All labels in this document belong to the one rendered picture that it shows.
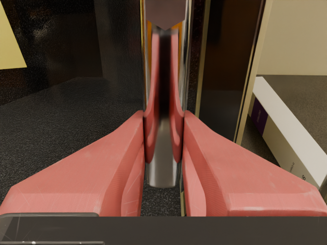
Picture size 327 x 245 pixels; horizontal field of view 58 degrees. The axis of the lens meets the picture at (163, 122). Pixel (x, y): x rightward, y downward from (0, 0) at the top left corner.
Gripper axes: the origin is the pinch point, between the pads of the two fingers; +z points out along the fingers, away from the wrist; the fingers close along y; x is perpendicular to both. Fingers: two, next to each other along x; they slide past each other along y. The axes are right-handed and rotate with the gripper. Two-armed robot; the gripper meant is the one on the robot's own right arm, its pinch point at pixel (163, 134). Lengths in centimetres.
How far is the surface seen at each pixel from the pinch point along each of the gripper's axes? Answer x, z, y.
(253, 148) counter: 20.3, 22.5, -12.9
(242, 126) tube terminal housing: 3.6, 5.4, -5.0
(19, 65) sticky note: -1.2, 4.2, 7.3
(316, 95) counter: 20, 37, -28
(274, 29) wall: 12, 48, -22
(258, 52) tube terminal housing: -1.4, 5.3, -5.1
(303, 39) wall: 14, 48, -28
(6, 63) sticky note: -1.3, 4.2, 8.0
